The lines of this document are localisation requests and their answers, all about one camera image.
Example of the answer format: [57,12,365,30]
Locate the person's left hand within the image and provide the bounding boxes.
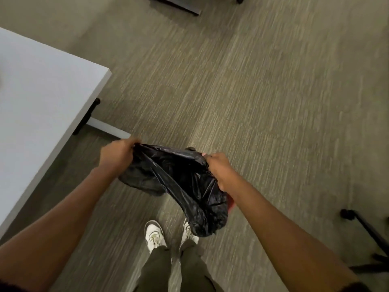
[98,137,142,178]

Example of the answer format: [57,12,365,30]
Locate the person's right hand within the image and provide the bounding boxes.
[202,152,243,193]

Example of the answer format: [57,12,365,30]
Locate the black plastic trash bag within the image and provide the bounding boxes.
[118,143,229,238]

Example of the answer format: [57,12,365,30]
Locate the person's right forearm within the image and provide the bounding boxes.
[225,176,370,292]

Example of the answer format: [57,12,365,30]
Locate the person's left forearm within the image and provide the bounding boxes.
[0,166,120,292]

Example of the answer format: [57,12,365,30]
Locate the white table leg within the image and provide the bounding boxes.
[72,98,132,140]

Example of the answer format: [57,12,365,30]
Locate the person's right white sneaker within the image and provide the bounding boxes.
[179,218,200,251]

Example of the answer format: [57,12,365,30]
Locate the person's white sneaker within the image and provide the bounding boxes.
[179,218,200,251]
[144,220,168,254]

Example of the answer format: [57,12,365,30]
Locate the person's left white sneaker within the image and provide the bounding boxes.
[144,220,168,254]

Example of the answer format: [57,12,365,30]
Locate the white table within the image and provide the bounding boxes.
[0,27,112,231]

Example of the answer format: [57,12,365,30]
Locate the person's olive green trousers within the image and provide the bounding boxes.
[134,240,224,292]

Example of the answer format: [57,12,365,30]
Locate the grey table foot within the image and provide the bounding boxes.
[146,0,202,17]

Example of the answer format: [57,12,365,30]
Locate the black chair base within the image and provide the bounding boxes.
[340,209,389,273]

